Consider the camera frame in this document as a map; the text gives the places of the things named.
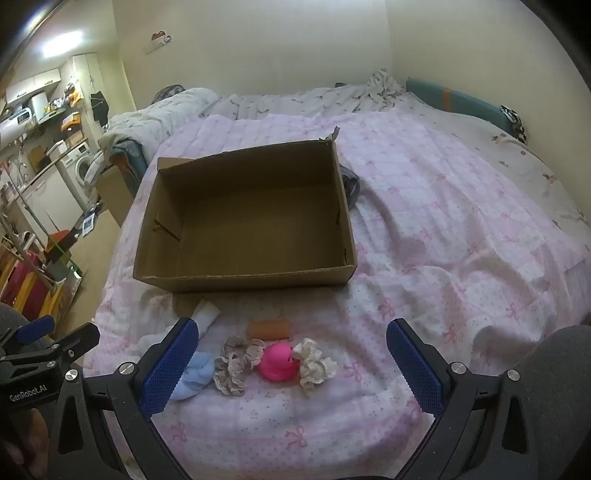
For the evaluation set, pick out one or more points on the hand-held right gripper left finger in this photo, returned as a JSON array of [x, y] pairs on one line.
[[168, 369]]

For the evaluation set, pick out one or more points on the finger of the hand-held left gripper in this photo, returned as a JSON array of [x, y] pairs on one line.
[[78, 341], [34, 328]]

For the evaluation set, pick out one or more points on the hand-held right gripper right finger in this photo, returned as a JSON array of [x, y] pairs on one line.
[[415, 369]]

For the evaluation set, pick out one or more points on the blue fluffy sock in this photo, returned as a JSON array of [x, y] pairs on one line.
[[196, 378]]

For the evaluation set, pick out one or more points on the white sock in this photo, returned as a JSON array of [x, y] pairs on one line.
[[204, 316]]

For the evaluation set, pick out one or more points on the beige crochet scrunchie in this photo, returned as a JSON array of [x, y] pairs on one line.
[[238, 367]]

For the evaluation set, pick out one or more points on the white crochet scrunchie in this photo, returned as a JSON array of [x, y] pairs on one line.
[[315, 367]]

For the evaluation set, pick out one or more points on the orange brown soft pad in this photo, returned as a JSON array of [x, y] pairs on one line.
[[268, 329]]

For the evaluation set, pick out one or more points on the pink rubber duck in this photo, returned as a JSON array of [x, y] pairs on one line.
[[276, 364]]

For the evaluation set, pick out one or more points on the brown cardboard box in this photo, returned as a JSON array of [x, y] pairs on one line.
[[258, 217]]

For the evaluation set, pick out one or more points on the red suitcase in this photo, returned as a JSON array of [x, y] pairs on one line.
[[23, 281]]

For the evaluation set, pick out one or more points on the printed paper sheet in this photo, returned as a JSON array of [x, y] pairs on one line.
[[87, 225]]

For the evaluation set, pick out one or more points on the white base cabinet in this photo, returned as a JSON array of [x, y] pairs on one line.
[[51, 196]]

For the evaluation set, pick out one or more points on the pink bow print blanket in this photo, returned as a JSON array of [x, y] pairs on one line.
[[438, 230]]

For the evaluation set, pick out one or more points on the person's grey trouser leg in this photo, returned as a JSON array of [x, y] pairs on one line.
[[563, 392]]

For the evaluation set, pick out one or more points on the small cardboard box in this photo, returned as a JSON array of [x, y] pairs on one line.
[[115, 196]]

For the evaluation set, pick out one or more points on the white washing machine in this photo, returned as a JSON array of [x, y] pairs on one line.
[[78, 170]]

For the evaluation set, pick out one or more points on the blue grey folded cloth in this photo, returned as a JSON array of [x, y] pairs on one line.
[[127, 152]]

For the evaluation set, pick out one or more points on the grey striped cloth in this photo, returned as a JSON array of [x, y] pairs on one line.
[[350, 184]]

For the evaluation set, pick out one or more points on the black hanging garment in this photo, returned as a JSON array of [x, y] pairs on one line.
[[99, 104]]

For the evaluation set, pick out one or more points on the black and white patterned cloth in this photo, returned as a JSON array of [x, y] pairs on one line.
[[515, 122]]

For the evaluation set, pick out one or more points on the teal pillow with orange stripe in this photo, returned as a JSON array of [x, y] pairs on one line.
[[461, 99]]

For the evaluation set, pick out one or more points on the white floral duvet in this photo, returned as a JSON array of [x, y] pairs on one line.
[[300, 99]]

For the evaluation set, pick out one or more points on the wall hook with red item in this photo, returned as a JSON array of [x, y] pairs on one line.
[[159, 41]]

